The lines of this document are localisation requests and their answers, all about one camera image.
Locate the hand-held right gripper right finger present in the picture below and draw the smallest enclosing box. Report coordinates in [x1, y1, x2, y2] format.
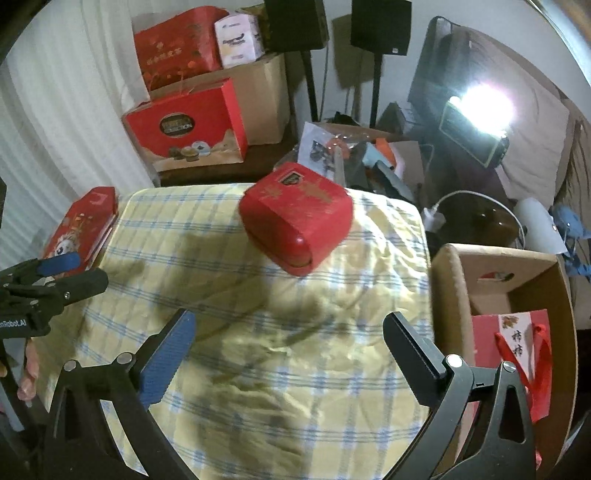
[383, 311, 539, 480]

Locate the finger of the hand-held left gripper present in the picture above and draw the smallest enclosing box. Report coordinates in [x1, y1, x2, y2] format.
[46, 269, 109, 308]
[0, 252, 81, 288]

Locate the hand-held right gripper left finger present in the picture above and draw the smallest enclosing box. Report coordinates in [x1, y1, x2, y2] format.
[18, 308, 197, 480]

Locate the brown cardboard box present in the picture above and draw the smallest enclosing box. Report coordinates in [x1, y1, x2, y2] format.
[148, 52, 291, 147]
[431, 243, 580, 480]

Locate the red rounded tin box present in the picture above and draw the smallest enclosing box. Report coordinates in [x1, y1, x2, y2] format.
[239, 161, 354, 278]

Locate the person's left hand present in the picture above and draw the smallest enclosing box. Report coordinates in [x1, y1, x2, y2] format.
[16, 342, 42, 403]

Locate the flat red cartoon gift box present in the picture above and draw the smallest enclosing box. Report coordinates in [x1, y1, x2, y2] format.
[41, 186, 120, 273]

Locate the yellow plaid tablecloth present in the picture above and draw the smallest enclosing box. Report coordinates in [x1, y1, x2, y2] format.
[28, 182, 439, 480]

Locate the white curtain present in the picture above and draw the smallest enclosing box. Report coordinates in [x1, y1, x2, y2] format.
[0, 0, 162, 259]

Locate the dark round side table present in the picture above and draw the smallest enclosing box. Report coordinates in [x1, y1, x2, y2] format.
[427, 189, 527, 252]

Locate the dark wooden low table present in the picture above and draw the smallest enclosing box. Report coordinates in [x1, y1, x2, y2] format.
[157, 138, 301, 188]

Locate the white cylinder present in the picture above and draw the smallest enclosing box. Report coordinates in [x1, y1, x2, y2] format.
[514, 198, 566, 254]

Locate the brown sofa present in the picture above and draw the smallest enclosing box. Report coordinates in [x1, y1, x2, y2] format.
[434, 18, 591, 287]

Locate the cardboard box of clutter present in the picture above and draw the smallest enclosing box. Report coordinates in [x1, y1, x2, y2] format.
[277, 121, 426, 204]

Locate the red pastry gift box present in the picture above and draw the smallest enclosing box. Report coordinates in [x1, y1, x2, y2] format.
[122, 78, 250, 172]

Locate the bright portable lamp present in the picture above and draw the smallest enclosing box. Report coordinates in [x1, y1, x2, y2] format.
[438, 80, 515, 169]

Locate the large beige cushion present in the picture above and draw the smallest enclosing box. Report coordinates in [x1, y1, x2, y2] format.
[455, 28, 571, 199]

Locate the small grey box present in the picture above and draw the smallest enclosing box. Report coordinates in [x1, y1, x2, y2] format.
[394, 102, 420, 134]

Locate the white printed sheet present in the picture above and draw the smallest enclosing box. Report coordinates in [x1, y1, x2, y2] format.
[295, 122, 340, 178]

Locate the red gold-print gift bag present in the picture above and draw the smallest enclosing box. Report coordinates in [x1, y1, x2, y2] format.
[133, 6, 229, 90]

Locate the closed brown cardboard box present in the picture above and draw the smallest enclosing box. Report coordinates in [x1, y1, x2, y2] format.
[148, 52, 291, 147]

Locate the black speaker stand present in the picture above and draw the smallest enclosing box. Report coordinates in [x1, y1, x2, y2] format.
[369, 53, 384, 127]
[302, 50, 320, 121]

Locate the small white box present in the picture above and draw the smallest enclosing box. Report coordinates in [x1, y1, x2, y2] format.
[213, 13, 265, 69]

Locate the dark upright board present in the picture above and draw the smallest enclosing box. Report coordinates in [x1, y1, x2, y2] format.
[409, 16, 462, 125]

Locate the black speaker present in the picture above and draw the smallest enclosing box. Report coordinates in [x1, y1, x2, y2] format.
[350, 0, 413, 56]
[264, 0, 329, 51]

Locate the white cable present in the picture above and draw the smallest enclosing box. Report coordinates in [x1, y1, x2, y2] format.
[422, 189, 527, 250]

